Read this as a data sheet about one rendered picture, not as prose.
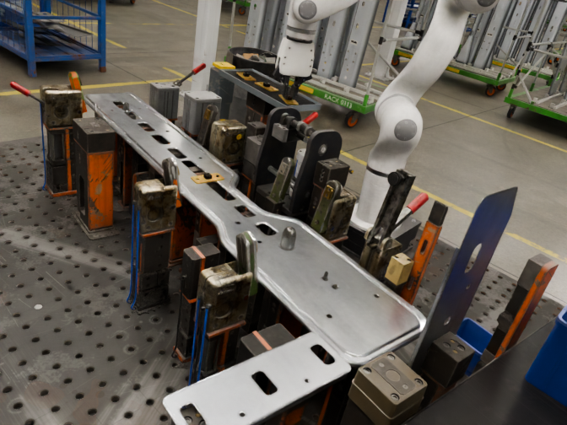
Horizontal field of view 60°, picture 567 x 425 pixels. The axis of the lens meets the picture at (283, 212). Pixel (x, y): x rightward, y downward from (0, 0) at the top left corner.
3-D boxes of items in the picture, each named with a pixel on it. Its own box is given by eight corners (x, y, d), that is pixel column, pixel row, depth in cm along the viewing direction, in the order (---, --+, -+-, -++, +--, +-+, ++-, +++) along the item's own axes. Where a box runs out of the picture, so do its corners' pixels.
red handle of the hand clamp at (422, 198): (368, 232, 106) (418, 187, 109) (369, 238, 107) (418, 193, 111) (382, 242, 103) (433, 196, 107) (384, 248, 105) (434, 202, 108)
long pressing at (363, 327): (70, 96, 168) (70, 92, 167) (133, 94, 182) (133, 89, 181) (352, 374, 80) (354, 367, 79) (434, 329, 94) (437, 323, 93)
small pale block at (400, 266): (348, 382, 117) (391, 255, 99) (358, 376, 119) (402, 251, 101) (359, 392, 115) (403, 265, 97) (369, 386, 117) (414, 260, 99)
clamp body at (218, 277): (171, 397, 105) (184, 265, 88) (219, 376, 112) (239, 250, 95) (192, 429, 99) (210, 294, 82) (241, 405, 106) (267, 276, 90)
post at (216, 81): (197, 178, 195) (208, 67, 174) (213, 175, 200) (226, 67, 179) (207, 186, 191) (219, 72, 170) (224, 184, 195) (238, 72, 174)
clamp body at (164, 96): (141, 172, 191) (144, 80, 174) (167, 169, 198) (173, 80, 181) (151, 183, 185) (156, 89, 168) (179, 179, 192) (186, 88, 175)
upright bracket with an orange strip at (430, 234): (367, 383, 118) (434, 200, 94) (370, 380, 118) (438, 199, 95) (376, 391, 116) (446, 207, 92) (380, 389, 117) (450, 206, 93)
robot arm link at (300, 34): (310, 26, 143) (309, 36, 145) (283, 22, 140) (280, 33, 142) (322, 32, 137) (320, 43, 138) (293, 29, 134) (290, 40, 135)
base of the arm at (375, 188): (369, 200, 181) (380, 153, 172) (412, 223, 169) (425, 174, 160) (334, 213, 169) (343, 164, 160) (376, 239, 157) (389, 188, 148)
